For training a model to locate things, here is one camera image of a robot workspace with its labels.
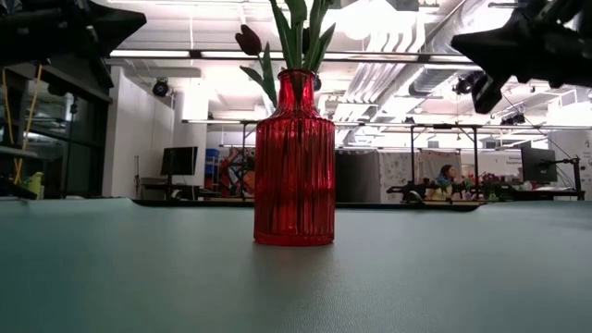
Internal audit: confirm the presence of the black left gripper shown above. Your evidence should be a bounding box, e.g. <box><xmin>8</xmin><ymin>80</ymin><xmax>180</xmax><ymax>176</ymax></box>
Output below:
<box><xmin>39</xmin><ymin>0</ymin><xmax>147</xmax><ymax>89</ymax></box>

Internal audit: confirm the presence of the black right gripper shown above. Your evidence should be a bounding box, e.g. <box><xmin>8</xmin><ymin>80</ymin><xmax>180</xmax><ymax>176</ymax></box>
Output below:
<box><xmin>450</xmin><ymin>0</ymin><xmax>574</xmax><ymax>115</ymax></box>

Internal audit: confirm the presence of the black artificial tulip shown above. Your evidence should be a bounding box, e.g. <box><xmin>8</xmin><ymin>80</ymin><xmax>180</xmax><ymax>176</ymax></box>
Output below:
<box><xmin>234</xmin><ymin>23</ymin><xmax>279</xmax><ymax>110</ymax></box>

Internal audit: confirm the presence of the red artificial tulip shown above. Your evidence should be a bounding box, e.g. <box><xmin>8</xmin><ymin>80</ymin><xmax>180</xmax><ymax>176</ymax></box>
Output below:
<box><xmin>302</xmin><ymin>0</ymin><xmax>338</xmax><ymax>74</ymax></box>

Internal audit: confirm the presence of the black monitor on arm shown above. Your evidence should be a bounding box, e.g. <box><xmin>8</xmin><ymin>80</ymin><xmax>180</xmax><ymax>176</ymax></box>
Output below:
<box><xmin>520</xmin><ymin>146</ymin><xmax>559</xmax><ymax>184</ymax></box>

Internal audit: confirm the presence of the red ribbed glass vase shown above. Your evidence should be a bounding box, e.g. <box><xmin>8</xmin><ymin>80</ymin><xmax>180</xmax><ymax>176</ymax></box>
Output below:
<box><xmin>253</xmin><ymin>68</ymin><xmax>337</xmax><ymax>247</ymax></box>

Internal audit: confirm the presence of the black ceiling spotlight cluster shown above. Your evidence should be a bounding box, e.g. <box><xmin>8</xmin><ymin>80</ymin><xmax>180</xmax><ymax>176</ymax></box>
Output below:
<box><xmin>451</xmin><ymin>71</ymin><xmax>475</xmax><ymax>97</ymax></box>

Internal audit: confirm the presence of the small black ceiling spotlight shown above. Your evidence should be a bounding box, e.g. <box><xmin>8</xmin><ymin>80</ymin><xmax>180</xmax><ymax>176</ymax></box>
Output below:
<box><xmin>499</xmin><ymin>112</ymin><xmax>527</xmax><ymax>127</ymax></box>

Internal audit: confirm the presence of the thin yellow rod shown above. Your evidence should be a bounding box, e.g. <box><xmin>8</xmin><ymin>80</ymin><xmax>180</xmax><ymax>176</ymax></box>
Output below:
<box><xmin>1</xmin><ymin>63</ymin><xmax>43</xmax><ymax>186</ymax></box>

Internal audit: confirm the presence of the background flower bunch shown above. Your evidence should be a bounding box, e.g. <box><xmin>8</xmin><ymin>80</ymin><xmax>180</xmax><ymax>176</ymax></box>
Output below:
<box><xmin>480</xmin><ymin>171</ymin><xmax>504</xmax><ymax>201</ymax></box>

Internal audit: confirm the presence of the person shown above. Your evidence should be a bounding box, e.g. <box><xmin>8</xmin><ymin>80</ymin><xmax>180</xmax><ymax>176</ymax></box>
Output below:
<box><xmin>427</xmin><ymin>164</ymin><xmax>463</xmax><ymax>201</ymax></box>

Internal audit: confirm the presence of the black computer monitor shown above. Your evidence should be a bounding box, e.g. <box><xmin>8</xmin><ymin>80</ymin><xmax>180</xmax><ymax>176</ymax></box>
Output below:
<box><xmin>159</xmin><ymin>145</ymin><xmax>200</xmax><ymax>178</ymax></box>

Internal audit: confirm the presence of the grey side table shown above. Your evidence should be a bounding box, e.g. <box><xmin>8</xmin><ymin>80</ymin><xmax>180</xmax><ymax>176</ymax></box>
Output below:
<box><xmin>0</xmin><ymin>145</ymin><xmax>39</xmax><ymax>161</ymax></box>

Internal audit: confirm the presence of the white patterned curtain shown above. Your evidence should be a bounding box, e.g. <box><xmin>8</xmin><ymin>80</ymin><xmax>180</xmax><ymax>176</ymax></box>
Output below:
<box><xmin>378</xmin><ymin>151</ymin><xmax>463</xmax><ymax>201</ymax></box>

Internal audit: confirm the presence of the blue storage bin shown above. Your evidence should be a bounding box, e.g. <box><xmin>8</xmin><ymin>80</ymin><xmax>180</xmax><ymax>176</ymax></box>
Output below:
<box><xmin>205</xmin><ymin>147</ymin><xmax>221</xmax><ymax>176</ymax></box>

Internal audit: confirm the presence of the yellow-green bottle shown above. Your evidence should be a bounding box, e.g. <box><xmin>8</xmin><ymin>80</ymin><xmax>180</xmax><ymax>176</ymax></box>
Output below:
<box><xmin>25</xmin><ymin>171</ymin><xmax>45</xmax><ymax>201</ymax></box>

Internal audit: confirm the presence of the background office desk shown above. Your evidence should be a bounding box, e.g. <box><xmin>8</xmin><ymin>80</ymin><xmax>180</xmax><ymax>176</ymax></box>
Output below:
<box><xmin>136</xmin><ymin>177</ymin><xmax>222</xmax><ymax>201</ymax></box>

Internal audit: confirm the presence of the black partition panel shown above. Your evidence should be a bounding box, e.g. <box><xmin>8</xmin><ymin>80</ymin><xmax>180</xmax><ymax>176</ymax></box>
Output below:
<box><xmin>334</xmin><ymin>150</ymin><xmax>381</xmax><ymax>204</ymax></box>

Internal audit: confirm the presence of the green table mat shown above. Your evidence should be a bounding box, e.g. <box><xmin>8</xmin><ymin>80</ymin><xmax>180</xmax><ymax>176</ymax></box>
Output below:
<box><xmin>0</xmin><ymin>197</ymin><xmax>592</xmax><ymax>333</ymax></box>

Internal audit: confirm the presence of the silver ventilation duct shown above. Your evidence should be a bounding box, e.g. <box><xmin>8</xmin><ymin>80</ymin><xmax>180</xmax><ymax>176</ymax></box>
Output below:
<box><xmin>408</xmin><ymin>0</ymin><xmax>491</xmax><ymax>97</ymax></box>

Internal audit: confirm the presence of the black background station frame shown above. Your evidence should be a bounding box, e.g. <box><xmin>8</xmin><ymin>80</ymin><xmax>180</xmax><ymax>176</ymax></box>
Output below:
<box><xmin>409</xmin><ymin>123</ymin><xmax>480</xmax><ymax>201</ymax></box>

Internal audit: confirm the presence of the colourful wall mural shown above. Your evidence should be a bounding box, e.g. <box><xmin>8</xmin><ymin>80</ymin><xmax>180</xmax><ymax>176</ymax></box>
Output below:
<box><xmin>220</xmin><ymin>146</ymin><xmax>256</xmax><ymax>198</ymax></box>

